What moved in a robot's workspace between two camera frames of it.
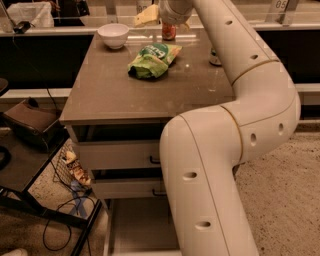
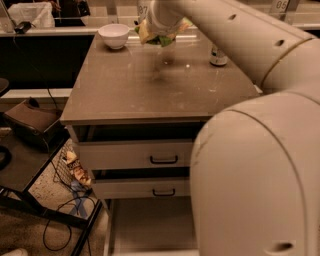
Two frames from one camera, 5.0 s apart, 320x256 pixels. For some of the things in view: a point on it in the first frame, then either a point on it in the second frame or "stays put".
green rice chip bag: x=153 y=60 → x=159 y=40
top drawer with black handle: x=106 y=155 stays put
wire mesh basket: x=70 y=168 stays put
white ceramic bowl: x=114 y=35 stays put
